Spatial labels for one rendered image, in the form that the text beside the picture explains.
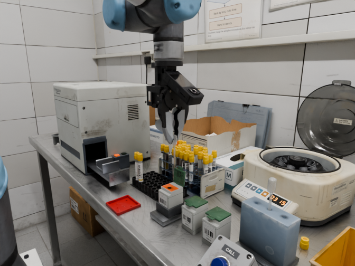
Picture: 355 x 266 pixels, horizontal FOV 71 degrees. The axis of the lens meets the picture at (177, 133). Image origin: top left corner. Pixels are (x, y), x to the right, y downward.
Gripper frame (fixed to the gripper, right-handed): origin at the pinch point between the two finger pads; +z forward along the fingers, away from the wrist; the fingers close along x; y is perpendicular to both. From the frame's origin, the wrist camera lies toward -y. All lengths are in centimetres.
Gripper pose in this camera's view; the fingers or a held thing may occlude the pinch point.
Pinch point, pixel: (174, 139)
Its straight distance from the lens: 66.2
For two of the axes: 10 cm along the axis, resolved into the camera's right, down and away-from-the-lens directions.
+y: -6.6, -1.9, 7.3
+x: -7.5, 1.6, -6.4
